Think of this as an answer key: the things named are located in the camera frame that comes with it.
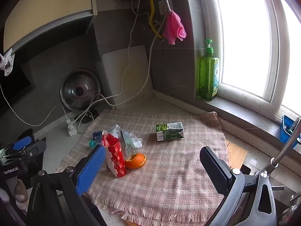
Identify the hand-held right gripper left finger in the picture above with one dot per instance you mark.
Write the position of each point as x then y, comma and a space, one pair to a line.
91, 169

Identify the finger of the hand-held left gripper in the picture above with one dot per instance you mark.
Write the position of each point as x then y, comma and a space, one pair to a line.
22, 142
38, 148

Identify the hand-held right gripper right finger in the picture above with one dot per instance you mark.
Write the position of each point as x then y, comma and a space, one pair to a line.
215, 169

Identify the red snack carton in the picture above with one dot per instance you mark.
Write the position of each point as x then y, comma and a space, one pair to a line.
116, 157

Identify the crushed clear plastic bottle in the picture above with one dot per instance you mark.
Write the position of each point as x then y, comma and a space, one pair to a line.
128, 146

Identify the orange peel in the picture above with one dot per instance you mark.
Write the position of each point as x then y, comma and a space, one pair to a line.
135, 162

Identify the person's left hand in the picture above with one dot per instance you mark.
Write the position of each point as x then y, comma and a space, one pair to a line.
20, 190

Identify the wooden board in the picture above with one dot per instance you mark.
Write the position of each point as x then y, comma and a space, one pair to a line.
237, 155

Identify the blue white plastic wrapper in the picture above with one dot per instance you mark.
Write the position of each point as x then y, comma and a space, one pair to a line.
96, 135

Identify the white plugs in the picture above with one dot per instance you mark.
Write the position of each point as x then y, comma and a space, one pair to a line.
71, 126

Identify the pink plaid fringed cloth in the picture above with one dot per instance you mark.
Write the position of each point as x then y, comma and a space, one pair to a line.
164, 174

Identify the crumpled white tissue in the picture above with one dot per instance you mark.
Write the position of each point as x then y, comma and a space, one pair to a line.
137, 142

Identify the black socket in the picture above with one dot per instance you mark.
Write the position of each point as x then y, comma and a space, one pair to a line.
89, 115

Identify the black glass panel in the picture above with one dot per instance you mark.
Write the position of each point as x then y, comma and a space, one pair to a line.
11, 87

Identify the green milk carton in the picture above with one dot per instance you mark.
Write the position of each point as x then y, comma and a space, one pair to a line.
170, 133

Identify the steel pot lid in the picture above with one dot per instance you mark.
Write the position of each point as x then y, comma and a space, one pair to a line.
80, 90

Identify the metal faucet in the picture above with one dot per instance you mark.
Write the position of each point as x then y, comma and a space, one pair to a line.
284, 146

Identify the blue sink basket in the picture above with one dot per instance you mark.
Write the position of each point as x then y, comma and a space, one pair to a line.
285, 130

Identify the white clip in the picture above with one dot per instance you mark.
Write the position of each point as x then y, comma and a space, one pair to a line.
7, 61

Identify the steel scrubber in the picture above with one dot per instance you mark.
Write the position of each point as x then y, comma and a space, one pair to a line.
295, 124

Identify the green dish soap bottle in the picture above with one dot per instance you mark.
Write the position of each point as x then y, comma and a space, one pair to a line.
208, 75

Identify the white cutting board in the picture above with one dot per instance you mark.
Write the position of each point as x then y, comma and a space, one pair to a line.
112, 75

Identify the pink hanging rag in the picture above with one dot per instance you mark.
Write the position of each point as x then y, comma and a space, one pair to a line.
174, 28

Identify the cream wall cabinet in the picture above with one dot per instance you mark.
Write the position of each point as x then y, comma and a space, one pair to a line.
47, 4

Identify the white window frame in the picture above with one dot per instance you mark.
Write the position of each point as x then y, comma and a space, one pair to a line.
275, 40

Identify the white wall outlet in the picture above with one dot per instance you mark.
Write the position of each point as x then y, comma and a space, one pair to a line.
162, 6

